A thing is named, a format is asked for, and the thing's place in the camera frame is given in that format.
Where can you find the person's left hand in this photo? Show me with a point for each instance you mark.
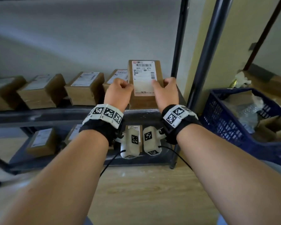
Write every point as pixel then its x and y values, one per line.
pixel 117 93

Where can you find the person's right hand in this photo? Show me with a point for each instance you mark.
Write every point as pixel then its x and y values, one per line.
pixel 167 93

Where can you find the brown cardboard box white label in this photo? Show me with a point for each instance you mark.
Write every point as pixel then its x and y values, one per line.
pixel 142 74

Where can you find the dark metal shelf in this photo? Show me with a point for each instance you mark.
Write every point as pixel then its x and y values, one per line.
pixel 208 44

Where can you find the group of brown cardboard boxes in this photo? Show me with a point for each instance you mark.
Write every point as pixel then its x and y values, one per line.
pixel 42 91

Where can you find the person's right forearm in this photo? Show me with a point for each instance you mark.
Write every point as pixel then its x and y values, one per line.
pixel 229 173

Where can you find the person's left forearm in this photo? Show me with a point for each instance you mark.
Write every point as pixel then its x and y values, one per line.
pixel 61 180

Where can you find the flat brown cardboard box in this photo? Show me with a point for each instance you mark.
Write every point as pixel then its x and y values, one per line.
pixel 271 86

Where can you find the open brown cardboard box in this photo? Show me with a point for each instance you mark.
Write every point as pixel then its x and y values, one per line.
pixel 274 127

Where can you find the person's blue jeans leg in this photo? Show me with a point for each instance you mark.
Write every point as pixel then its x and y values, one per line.
pixel 278 168

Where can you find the black marker wristband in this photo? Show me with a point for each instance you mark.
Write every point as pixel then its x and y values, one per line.
pixel 185 125
pixel 98 128

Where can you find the white marker cube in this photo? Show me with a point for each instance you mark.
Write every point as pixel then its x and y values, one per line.
pixel 152 140

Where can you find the blue plastic crate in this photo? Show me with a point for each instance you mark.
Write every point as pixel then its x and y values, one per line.
pixel 220 124

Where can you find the crumpled white paper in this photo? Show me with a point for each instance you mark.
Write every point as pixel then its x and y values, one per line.
pixel 240 79

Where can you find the clear bubble wrap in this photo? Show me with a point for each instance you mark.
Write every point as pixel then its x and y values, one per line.
pixel 250 114

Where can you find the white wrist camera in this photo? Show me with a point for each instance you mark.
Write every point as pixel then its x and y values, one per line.
pixel 131 142

